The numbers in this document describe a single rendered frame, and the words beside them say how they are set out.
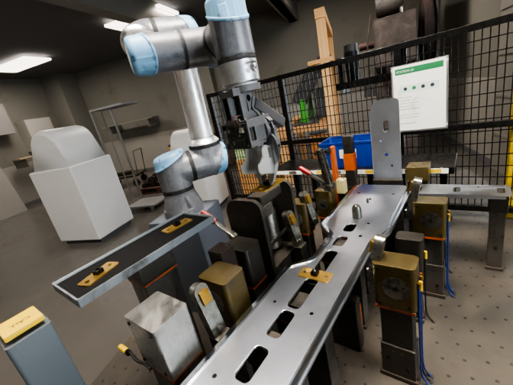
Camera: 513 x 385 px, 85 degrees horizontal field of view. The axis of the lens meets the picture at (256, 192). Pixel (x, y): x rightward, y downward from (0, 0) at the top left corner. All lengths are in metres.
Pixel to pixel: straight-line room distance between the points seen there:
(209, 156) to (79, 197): 3.43
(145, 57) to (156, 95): 8.33
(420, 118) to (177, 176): 1.14
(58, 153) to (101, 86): 5.97
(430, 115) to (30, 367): 1.59
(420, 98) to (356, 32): 5.92
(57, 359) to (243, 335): 0.35
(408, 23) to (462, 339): 4.74
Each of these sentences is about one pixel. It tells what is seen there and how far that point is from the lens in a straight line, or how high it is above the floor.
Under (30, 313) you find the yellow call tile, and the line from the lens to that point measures 0.70.
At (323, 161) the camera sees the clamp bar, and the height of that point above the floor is 1.17.
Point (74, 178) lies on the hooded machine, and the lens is 4.29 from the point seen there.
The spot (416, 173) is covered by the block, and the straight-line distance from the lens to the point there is 1.30.
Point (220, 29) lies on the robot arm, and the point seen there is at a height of 1.57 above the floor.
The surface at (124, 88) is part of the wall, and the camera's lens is 9.61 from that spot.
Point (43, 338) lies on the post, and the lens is 0.69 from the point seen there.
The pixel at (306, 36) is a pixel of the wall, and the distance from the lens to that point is 7.45.
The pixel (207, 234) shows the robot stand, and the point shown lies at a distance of 1.05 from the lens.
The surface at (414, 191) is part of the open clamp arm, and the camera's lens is 1.00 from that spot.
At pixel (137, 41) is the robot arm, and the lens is 0.63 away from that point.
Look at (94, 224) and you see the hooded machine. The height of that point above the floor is 0.31.
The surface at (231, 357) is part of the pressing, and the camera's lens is 0.62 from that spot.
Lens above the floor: 1.45
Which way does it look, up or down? 18 degrees down
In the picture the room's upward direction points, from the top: 12 degrees counter-clockwise
